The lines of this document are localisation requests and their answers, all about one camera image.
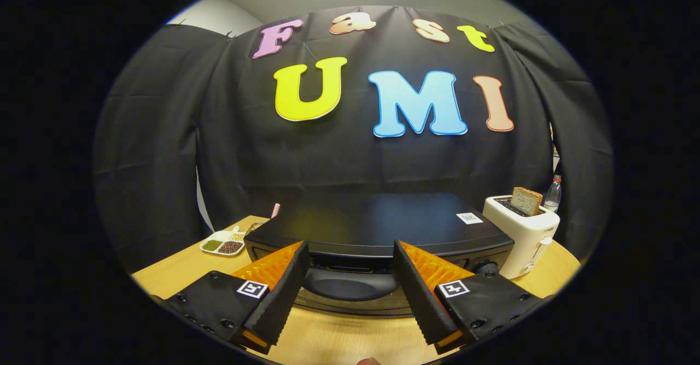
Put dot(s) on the white divided bean dish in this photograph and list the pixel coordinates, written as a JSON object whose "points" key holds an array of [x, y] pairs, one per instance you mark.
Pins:
{"points": [[221, 243]]}

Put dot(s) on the white pop-up toaster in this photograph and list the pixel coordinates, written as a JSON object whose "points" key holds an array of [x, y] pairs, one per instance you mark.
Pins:
{"points": [[528, 239]]}

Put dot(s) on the clear plastic water bottle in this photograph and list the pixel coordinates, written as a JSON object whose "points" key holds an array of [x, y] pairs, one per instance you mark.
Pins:
{"points": [[553, 195]]}

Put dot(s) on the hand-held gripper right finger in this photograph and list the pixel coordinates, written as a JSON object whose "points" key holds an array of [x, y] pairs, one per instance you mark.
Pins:
{"points": [[418, 294]]}

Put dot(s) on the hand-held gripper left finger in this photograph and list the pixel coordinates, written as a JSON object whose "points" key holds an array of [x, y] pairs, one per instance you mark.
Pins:
{"points": [[281, 294]]}

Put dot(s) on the black toaster oven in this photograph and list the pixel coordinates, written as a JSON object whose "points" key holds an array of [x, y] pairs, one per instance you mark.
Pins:
{"points": [[372, 222]]}

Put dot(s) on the toasted bread slice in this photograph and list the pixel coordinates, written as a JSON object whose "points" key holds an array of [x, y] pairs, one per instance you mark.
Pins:
{"points": [[526, 201]]}

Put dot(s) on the red checkered stick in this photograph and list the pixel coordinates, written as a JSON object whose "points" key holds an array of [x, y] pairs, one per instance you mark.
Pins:
{"points": [[276, 210]]}

